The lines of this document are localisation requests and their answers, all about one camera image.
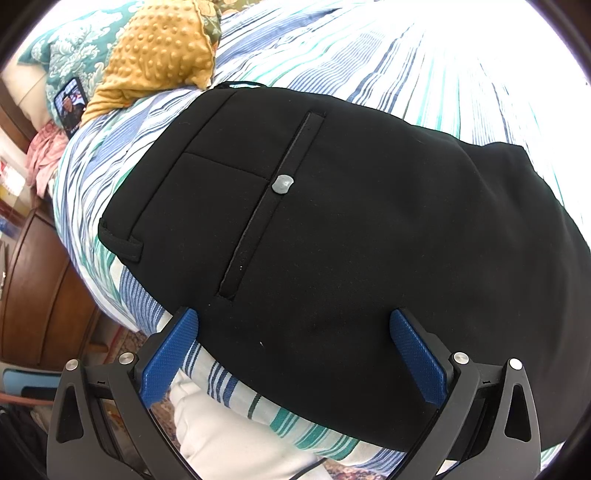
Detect black pants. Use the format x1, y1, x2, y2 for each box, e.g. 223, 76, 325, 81
98, 87, 590, 451

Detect brown wooden nightstand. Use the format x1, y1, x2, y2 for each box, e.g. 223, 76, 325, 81
1, 208, 100, 371

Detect pink cloth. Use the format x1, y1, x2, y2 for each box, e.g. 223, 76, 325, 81
26, 120, 68, 198

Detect smartphone on bed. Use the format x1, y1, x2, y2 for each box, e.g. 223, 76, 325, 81
53, 77, 87, 138

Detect striped blue green bedsheet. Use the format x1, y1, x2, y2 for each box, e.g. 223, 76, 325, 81
53, 1, 583, 474

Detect teal patterned pillow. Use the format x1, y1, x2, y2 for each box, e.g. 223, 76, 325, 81
18, 1, 142, 125

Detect mustard dotted pillow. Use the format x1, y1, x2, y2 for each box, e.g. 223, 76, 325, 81
82, 1, 217, 124

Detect orange floral blanket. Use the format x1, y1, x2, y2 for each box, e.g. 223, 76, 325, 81
194, 0, 259, 48

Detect white bed frame base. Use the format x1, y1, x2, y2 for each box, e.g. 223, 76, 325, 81
169, 372, 318, 480

